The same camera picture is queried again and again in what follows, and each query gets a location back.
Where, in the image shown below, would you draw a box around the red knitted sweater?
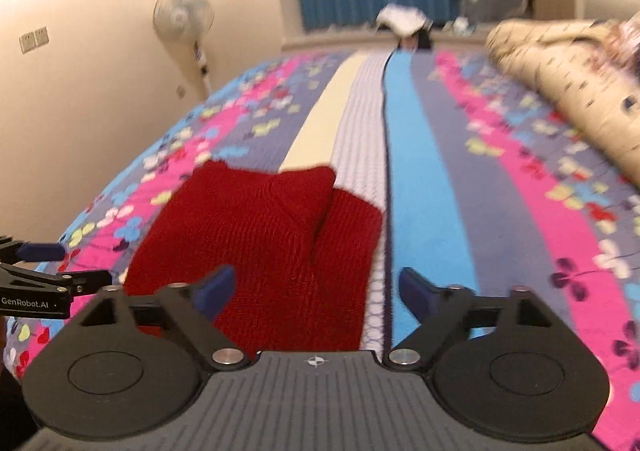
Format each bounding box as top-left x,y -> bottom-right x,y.
124,162 -> 383,355

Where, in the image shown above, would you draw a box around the white clothes pile on sill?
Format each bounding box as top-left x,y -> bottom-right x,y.
375,4 -> 433,52

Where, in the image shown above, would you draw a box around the colourful floral bed blanket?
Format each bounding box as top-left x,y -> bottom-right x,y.
6,52 -> 639,450

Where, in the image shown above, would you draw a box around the white standing fan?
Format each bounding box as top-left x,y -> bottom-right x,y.
152,0 -> 215,97

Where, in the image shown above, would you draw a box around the cream star-patterned duvet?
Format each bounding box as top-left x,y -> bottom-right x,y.
485,16 -> 639,182

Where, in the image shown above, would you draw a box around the wall light switches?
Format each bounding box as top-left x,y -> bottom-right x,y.
20,26 -> 50,54

